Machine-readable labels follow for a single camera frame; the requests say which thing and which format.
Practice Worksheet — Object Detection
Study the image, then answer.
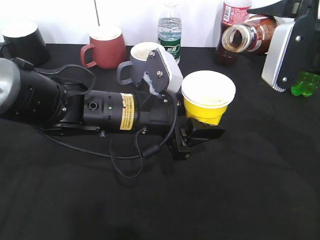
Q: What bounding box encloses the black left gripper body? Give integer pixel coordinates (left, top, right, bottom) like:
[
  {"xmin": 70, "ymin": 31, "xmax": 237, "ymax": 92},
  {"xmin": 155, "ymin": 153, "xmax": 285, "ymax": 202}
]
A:
[{"xmin": 136, "ymin": 91, "xmax": 175, "ymax": 137}]

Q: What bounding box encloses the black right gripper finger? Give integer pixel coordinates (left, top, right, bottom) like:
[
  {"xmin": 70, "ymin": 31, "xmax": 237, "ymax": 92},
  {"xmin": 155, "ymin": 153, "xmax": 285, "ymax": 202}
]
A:
[{"xmin": 247, "ymin": 0, "xmax": 290, "ymax": 18}]

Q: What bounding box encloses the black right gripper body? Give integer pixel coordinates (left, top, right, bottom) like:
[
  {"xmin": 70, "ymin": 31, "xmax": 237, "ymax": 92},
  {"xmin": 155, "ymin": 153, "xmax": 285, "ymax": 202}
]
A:
[{"xmin": 278, "ymin": 0, "xmax": 320, "ymax": 87}]

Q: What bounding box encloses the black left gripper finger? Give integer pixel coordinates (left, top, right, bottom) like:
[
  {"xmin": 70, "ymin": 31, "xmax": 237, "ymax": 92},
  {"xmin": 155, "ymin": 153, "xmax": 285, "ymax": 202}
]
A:
[{"xmin": 168, "ymin": 117, "xmax": 225, "ymax": 160}]

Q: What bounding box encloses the orange Nescafe coffee bottle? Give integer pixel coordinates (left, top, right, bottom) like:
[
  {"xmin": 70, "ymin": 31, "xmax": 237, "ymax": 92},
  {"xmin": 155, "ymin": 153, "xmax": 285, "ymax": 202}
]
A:
[{"xmin": 221, "ymin": 15, "xmax": 279, "ymax": 54}]

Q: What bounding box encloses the yellow paper cup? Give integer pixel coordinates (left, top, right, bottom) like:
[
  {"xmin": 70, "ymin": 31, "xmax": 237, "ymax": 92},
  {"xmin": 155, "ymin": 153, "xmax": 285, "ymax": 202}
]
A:
[{"xmin": 181, "ymin": 70, "xmax": 236, "ymax": 125}]

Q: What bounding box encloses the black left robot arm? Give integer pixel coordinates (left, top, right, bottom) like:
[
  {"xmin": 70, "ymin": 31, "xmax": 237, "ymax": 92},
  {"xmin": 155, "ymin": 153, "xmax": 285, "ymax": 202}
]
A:
[{"xmin": 0, "ymin": 57, "xmax": 224, "ymax": 160}]

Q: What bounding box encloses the green Sprite bottle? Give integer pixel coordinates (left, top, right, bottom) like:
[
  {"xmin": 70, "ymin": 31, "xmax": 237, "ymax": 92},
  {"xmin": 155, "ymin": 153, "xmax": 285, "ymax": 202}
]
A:
[{"xmin": 291, "ymin": 71, "xmax": 320, "ymax": 98}]

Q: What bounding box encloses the dark cola bottle red label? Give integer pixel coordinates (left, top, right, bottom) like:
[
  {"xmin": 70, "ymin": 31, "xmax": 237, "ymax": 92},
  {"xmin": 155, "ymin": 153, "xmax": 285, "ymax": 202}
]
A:
[{"xmin": 215, "ymin": 0, "xmax": 252, "ymax": 67}]

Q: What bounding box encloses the grey ceramic mug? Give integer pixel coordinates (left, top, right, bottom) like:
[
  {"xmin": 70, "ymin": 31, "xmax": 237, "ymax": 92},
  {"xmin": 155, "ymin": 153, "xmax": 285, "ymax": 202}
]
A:
[{"xmin": 116, "ymin": 42, "xmax": 163, "ymax": 87}]

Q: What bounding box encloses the red-brown ceramic mug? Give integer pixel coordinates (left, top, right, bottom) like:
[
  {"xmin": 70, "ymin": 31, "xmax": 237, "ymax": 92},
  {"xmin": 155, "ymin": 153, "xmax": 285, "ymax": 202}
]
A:
[{"xmin": 80, "ymin": 25, "xmax": 127, "ymax": 70}]

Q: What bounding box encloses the clear water bottle green label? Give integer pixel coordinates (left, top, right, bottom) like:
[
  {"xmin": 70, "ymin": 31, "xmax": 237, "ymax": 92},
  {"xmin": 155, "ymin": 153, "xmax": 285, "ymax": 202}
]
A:
[{"xmin": 157, "ymin": 0, "xmax": 182, "ymax": 63}]

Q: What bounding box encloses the black ceramic mug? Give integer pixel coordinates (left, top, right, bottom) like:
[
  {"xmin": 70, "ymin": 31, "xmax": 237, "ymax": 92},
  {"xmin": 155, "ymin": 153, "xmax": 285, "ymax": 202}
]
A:
[{"xmin": 0, "ymin": 21, "xmax": 50, "ymax": 67}]

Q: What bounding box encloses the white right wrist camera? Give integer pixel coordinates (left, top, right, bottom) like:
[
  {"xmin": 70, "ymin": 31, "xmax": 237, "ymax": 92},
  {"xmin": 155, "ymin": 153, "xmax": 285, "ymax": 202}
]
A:
[{"xmin": 261, "ymin": 22, "xmax": 295, "ymax": 93}]

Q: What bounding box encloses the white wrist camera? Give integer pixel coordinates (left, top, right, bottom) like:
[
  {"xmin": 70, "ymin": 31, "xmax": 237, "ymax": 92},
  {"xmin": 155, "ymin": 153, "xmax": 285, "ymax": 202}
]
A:
[
  {"xmin": 143, "ymin": 46, "xmax": 183, "ymax": 96},
  {"xmin": 261, "ymin": 22, "xmax": 295, "ymax": 93}
]

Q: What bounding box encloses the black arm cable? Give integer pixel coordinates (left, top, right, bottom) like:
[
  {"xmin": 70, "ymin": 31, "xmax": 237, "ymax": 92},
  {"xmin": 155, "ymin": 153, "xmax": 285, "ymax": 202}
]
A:
[{"xmin": 32, "ymin": 107, "xmax": 179, "ymax": 179}]

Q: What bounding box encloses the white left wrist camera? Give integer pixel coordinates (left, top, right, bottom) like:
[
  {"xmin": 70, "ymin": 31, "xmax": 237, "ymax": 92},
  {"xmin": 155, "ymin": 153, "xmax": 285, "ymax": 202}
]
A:
[{"xmin": 143, "ymin": 46, "xmax": 183, "ymax": 96}]

